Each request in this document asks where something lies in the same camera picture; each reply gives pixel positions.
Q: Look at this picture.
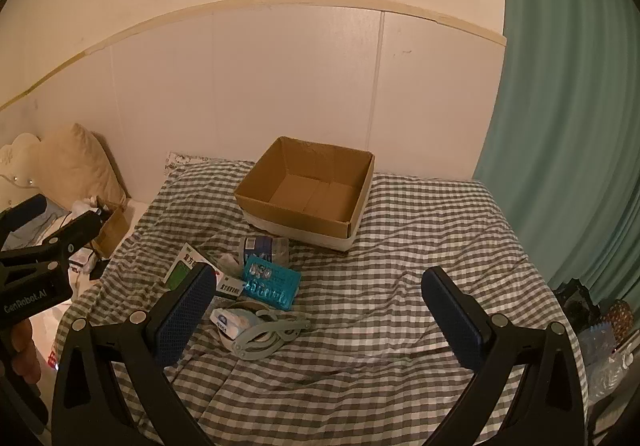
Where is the white medicine box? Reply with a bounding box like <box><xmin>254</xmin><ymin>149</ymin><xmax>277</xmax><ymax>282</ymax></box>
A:
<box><xmin>215</xmin><ymin>273</ymin><xmax>247</xmax><ymax>300</ymax></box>

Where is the floral patterned pillow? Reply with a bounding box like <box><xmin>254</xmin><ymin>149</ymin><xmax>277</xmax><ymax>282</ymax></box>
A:
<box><xmin>164</xmin><ymin>151</ymin><xmax>212</xmax><ymax>173</ymax></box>

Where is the teal curtain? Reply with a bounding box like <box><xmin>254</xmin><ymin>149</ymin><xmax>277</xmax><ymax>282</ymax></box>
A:
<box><xmin>471</xmin><ymin>0</ymin><xmax>640</xmax><ymax>294</ymax></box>

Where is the clear blue plastic bag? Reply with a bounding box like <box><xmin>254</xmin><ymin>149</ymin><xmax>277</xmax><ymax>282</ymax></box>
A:
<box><xmin>579</xmin><ymin>321</ymin><xmax>633</xmax><ymax>403</ymax></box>

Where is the beige pillow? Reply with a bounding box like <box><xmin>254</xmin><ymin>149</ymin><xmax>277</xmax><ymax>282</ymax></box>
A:
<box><xmin>37</xmin><ymin>122</ymin><xmax>127</xmax><ymax>203</ymax></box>

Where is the small white bottle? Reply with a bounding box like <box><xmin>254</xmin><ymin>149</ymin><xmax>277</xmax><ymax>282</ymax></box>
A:
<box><xmin>218</xmin><ymin>253</ymin><xmax>244</xmax><ymax>278</ymax></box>

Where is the small brown cardboard box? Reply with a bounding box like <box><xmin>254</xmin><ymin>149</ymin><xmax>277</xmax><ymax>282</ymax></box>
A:
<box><xmin>91</xmin><ymin>198</ymin><xmax>132</xmax><ymax>260</ymax></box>

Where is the brown scaly round object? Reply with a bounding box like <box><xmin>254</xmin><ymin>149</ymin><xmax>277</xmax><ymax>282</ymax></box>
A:
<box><xmin>602</xmin><ymin>298</ymin><xmax>637</xmax><ymax>343</ymax></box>

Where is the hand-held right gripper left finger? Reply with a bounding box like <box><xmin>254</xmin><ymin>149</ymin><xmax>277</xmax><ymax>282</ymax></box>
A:
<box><xmin>51</xmin><ymin>262</ymin><xmax>218</xmax><ymax>446</ymax></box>

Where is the grey checkered blanket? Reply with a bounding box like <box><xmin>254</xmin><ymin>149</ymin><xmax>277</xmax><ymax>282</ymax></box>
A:
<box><xmin>50</xmin><ymin>160</ymin><xmax>592</xmax><ymax>446</ymax></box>

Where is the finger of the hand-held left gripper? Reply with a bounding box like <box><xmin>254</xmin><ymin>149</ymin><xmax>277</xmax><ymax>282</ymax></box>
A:
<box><xmin>0</xmin><ymin>209</ymin><xmax>109</xmax><ymax>279</ymax></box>
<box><xmin>0</xmin><ymin>194</ymin><xmax>49</xmax><ymax>233</ymax></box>

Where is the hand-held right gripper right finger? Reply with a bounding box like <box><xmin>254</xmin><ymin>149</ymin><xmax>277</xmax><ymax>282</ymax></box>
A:
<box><xmin>421</xmin><ymin>267</ymin><xmax>587</xmax><ymax>446</ymax></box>

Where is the green medicine box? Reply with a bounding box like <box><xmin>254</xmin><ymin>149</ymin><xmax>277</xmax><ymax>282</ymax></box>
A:
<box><xmin>162</xmin><ymin>242</ymin><xmax>222</xmax><ymax>298</ymax></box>

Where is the white tufted headboard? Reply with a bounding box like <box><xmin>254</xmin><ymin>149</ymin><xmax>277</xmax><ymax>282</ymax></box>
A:
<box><xmin>0</xmin><ymin>132</ymin><xmax>45</xmax><ymax>213</ymax></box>

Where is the black bag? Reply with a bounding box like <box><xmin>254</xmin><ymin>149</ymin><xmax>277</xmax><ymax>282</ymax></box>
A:
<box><xmin>551</xmin><ymin>278</ymin><xmax>602</xmax><ymax>333</ymax></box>

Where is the person's left hand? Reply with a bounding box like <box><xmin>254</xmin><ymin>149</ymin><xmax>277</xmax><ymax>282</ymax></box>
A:
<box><xmin>9</xmin><ymin>318</ymin><xmax>38</xmax><ymax>379</ymax></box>

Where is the light blue cloth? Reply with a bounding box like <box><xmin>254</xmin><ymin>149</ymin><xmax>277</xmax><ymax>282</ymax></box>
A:
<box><xmin>4</xmin><ymin>208</ymin><xmax>68</xmax><ymax>249</ymax></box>

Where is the blue foil packet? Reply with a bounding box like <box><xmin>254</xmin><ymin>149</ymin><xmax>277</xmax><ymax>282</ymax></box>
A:
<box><xmin>241</xmin><ymin>255</ymin><xmax>301</xmax><ymax>311</ymax></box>

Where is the cotton swab jar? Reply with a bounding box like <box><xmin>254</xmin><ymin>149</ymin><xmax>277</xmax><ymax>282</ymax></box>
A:
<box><xmin>241</xmin><ymin>235</ymin><xmax>292</xmax><ymax>268</ymax></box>

